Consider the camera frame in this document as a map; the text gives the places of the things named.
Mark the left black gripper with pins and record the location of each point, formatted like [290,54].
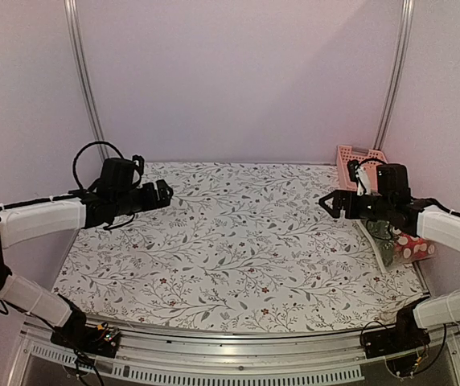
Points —
[164,199]

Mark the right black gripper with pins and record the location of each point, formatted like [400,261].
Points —
[342,196]

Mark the clear zip top bag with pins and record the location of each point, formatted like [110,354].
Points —
[394,248]

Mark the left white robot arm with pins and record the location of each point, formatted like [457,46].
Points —
[76,211]

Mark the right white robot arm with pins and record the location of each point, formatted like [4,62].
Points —
[421,218]

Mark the pink plastic basket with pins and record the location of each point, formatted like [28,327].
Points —
[349,158]

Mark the floral table mat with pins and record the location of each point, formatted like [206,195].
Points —
[241,248]

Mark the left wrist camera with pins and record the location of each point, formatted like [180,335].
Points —
[120,175]

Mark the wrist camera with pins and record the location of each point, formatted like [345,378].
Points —
[120,175]
[391,177]

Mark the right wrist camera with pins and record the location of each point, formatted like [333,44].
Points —
[391,177]

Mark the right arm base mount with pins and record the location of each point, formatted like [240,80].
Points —
[403,345]

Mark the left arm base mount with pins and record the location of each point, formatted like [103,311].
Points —
[102,339]

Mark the aluminium front rail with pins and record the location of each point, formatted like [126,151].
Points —
[158,355]

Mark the left aluminium frame post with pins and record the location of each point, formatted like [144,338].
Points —
[75,36]

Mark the aluminium frame post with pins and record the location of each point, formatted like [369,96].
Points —
[401,49]
[75,36]

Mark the right aluminium frame post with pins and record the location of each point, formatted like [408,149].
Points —
[401,49]

